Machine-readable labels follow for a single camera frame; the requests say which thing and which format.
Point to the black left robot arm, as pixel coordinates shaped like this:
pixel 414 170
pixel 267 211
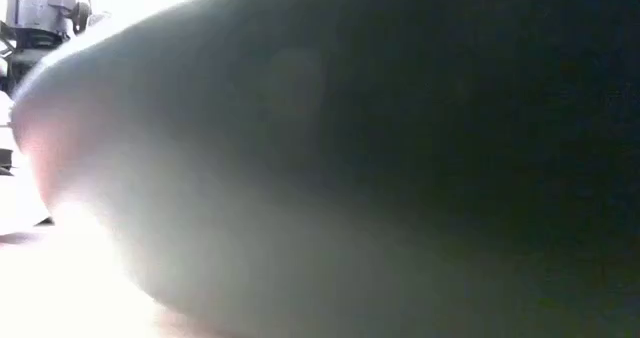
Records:
pixel 37 10

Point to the dark green plate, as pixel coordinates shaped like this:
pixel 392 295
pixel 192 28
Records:
pixel 350 153

